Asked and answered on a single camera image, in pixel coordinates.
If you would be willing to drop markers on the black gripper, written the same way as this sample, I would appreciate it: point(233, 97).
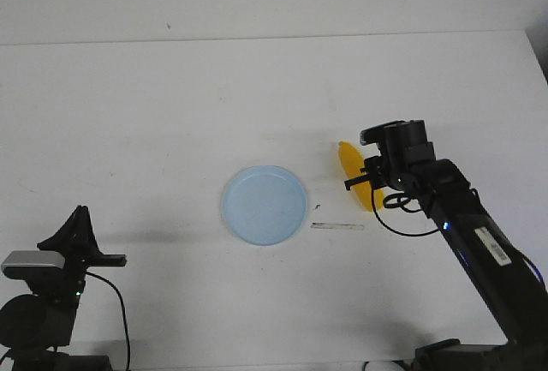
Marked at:
point(67, 239)
point(377, 173)

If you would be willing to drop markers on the yellow toy corn cob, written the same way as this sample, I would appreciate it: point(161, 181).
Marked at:
point(352, 161)

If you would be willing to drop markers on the light blue plate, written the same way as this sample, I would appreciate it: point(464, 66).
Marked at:
point(264, 205)

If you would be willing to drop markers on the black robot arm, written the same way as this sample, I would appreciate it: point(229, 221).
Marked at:
point(36, 326)
point(511, 286)

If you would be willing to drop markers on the clear tape strip on table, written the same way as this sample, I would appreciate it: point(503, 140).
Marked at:
point(336, 226)

